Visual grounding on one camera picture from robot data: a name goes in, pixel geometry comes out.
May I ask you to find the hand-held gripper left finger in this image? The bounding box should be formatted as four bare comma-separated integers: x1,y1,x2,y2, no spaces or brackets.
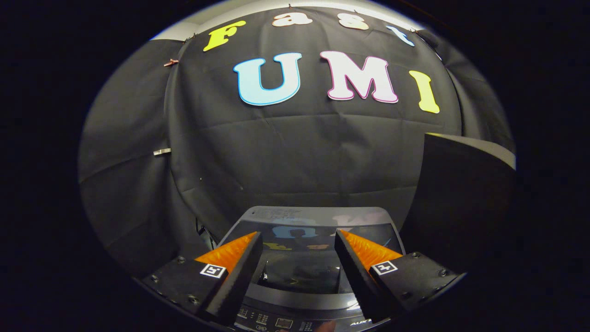
141,231,264,326

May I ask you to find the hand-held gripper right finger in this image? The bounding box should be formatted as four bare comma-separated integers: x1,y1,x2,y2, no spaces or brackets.
334,229,467,323

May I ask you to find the dark grey washing machine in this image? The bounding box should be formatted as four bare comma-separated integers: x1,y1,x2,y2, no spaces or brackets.
217,206,407,332

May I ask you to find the black backdrop cloth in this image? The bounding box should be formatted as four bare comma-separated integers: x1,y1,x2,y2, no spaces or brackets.
78,6,514,277

